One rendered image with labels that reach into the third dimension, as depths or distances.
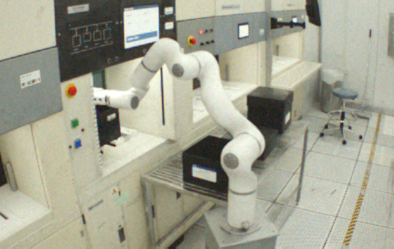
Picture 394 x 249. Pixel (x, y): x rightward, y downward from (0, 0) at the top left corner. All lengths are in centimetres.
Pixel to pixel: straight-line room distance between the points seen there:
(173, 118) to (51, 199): 93
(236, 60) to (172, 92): 148
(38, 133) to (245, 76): 239
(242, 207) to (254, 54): 210
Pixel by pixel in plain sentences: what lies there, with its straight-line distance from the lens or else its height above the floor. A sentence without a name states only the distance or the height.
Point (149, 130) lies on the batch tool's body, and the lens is 232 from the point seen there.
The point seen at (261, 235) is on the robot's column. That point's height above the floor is 76.
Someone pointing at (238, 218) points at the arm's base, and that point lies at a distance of 158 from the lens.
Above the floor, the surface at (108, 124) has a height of 108.
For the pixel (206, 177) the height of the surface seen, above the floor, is 83.
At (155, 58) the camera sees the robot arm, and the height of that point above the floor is 146.
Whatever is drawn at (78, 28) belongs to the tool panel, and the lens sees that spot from 161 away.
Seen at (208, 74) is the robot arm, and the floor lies 140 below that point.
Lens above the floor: 174
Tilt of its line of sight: 21 degrees down
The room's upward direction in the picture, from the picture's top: 1 degrees counter-clockwise
